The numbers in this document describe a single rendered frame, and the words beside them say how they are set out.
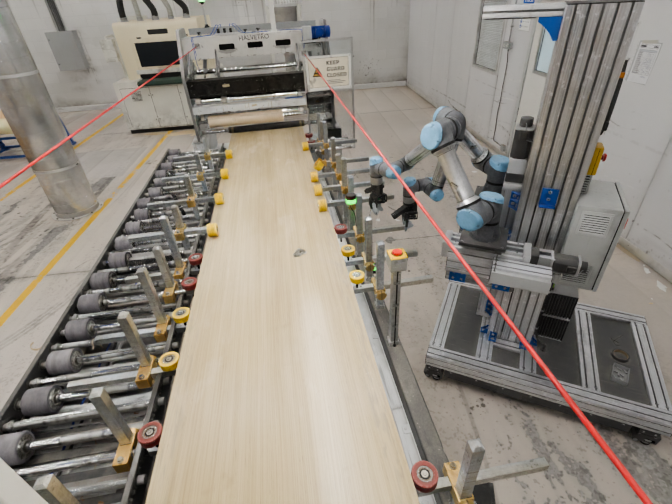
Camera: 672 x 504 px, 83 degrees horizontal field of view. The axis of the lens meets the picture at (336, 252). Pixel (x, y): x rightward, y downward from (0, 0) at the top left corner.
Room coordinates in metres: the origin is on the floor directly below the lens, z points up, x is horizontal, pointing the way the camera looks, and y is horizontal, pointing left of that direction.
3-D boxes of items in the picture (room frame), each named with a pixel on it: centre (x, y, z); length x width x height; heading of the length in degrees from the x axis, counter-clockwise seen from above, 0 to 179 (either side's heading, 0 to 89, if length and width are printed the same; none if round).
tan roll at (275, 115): (4.29, 0.68, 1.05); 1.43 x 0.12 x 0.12; 97
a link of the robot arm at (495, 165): (2.10, -0.99, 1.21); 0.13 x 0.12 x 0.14; 13
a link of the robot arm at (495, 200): (1.64, -0.77, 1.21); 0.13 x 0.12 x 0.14; 129
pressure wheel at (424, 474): (0.56, -0.22, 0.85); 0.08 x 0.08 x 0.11
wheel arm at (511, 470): (0.58, -0.42, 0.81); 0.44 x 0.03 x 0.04; 97
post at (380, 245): (1.53, -0.22, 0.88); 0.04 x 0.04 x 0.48; 7
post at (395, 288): (1.27, -0.25, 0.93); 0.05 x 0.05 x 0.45; 7
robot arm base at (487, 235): (1.65, -0.77, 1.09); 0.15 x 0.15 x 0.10
